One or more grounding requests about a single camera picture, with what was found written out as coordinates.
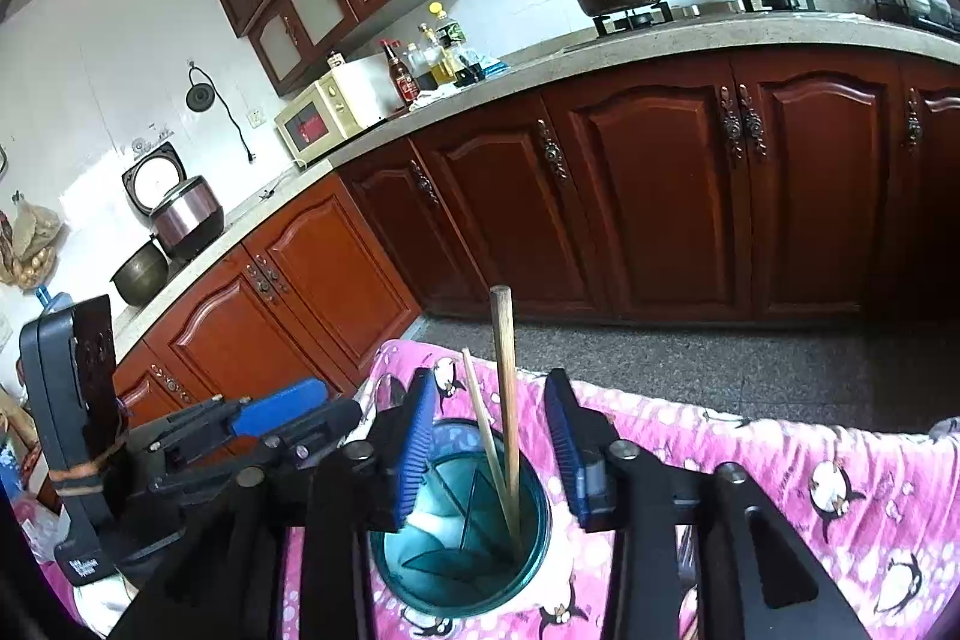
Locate dark metal bowl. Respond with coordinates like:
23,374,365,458
110,237,169,307

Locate pink penguin print towel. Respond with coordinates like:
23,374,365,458
40,338,960,640

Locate white floral utensil holder cup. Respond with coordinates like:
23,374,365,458
370,417,574,619

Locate cream microwave oven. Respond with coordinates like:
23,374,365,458
275,55,405,169

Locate wooden chopstick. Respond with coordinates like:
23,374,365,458
460,347,521,544

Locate cooking oil bottle yellow cap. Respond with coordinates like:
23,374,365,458
428,0,469,88

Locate gas stove burners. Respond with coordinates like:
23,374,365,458
592,0,817,37

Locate dark sauce bottle red label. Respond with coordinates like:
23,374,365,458
381,39,420,107

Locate dark wooden base cabinets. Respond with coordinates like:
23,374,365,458
114,46,958,429

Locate wooden handled spoon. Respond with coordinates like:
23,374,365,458
490,284,523,557

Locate rice cooker open lid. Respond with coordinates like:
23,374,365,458
121,142,224,263

